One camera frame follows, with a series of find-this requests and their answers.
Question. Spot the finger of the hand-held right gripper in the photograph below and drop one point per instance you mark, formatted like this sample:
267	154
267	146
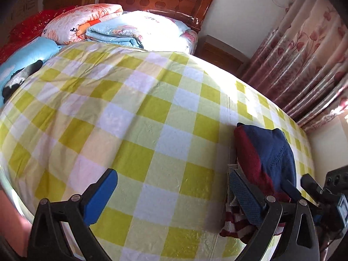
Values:
312	187
291	191

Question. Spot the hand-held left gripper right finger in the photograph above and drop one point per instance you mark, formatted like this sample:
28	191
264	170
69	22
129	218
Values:
244	198

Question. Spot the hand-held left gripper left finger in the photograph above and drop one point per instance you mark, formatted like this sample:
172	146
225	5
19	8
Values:
99	198

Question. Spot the red white striped navy sweater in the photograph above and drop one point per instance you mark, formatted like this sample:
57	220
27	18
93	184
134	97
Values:
272	155

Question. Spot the yellow checked bed sheet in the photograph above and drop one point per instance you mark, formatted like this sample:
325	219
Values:
136	130

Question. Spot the pink floral curtain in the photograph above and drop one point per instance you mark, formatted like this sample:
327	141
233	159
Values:
304	59

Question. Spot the wooden nightstand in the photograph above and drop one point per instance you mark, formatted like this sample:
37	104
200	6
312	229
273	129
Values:
220	54

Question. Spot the light blue pillow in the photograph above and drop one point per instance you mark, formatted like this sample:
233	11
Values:
35	51

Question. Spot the light blue folded quilt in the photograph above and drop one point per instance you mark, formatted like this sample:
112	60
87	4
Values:
114	34

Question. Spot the pink floral pillow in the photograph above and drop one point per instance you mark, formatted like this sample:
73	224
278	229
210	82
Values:
190	42

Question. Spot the red patterned quilt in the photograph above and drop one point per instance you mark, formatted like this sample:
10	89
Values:
24	27

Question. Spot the wooden wardrobe door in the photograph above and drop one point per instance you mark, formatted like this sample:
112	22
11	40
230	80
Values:
25	2

